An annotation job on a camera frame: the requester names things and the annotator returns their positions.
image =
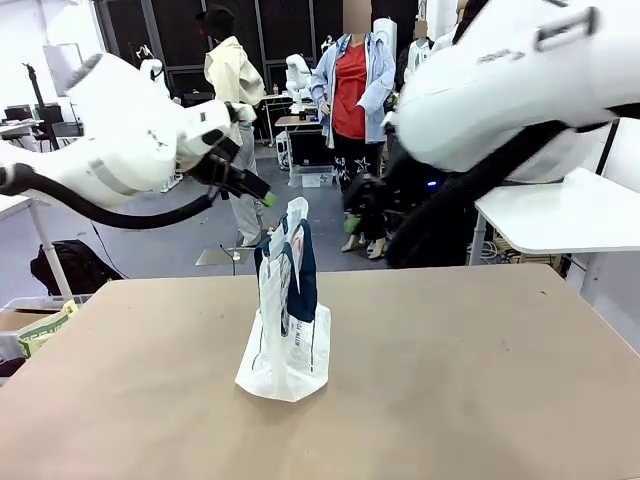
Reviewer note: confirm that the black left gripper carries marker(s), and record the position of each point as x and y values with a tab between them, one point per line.
235	180

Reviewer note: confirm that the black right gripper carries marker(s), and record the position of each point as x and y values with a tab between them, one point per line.
377	200

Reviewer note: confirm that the white plastic shopping bag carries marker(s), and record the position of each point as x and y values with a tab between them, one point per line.
287	325

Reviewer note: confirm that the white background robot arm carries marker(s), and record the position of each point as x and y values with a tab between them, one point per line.
150	70
296	75

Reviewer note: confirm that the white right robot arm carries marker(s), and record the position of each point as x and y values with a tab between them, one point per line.
500	85

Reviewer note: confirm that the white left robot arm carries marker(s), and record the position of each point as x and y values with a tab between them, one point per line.
125	125

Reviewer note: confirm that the green printed paper bag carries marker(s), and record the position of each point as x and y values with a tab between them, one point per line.
45	330

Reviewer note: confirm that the clear plastic storage box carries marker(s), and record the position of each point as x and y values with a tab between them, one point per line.
312	176

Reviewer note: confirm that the white computer tower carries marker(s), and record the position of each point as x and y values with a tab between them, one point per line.
282	150

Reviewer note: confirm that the black equipment case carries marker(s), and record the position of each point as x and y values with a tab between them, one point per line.
310	147

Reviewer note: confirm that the person in cream jacket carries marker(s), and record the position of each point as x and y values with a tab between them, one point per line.
230	75

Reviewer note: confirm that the person in red shirt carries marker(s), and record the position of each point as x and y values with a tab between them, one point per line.
352	90

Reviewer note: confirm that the white side table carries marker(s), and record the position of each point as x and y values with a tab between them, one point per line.
560	215

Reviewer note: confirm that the black backpack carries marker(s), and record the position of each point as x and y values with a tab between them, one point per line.
75	267

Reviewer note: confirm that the white table with leg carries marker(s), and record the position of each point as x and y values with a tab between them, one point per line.
47	245

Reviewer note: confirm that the white board panel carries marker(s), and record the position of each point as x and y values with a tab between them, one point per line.
61	62

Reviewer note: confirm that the black tripod stand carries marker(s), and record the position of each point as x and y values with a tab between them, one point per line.
37	95

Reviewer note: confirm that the brown cardboard box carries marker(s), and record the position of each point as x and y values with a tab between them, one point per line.
20	320

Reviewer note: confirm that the metal floor base plate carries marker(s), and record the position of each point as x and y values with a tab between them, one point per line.
220	256

